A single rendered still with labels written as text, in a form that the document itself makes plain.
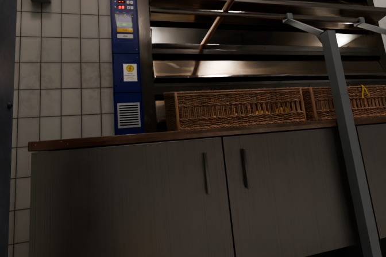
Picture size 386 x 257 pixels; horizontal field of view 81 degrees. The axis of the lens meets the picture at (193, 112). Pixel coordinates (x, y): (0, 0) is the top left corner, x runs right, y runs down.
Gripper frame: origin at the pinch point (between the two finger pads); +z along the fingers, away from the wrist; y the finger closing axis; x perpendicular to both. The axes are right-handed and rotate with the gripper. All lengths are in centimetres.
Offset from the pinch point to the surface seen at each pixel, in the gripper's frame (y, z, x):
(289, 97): 51, 23, -5
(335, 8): -19, 99, -39
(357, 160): 78, 40, 6
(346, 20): 5, 78, -16
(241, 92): 47.9, 1.1, -5.0
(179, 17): -17, -9, -56
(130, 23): -8, -41, -53
